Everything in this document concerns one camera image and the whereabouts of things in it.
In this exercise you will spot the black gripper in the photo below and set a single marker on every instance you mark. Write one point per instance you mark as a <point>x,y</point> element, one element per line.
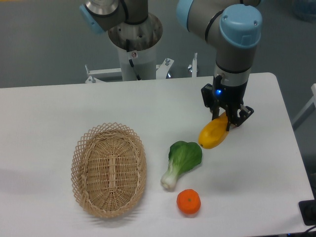
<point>230,98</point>

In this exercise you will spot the yellow mango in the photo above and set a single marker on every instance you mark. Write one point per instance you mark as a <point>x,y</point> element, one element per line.
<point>214,133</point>

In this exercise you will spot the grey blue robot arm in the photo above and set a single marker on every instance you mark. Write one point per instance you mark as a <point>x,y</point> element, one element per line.
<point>232,27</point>

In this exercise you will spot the green bok choy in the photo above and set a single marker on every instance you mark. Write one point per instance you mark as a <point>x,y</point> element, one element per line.
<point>182,157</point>

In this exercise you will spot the orange tangerine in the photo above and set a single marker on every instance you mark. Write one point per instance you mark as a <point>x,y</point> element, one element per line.
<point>188,202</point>

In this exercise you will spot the woven wicker basket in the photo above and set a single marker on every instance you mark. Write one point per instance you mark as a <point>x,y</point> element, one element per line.
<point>109,170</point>

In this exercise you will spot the black device at table edge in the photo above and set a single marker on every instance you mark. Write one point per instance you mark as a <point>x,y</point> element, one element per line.
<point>308,211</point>

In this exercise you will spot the white metal base frame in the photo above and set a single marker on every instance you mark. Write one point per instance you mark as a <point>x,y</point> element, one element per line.
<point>162,71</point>

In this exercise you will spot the white frame at right edge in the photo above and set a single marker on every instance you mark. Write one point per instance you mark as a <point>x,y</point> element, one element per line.
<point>306,110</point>

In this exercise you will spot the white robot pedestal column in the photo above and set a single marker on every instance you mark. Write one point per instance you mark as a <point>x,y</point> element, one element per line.
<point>136,46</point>

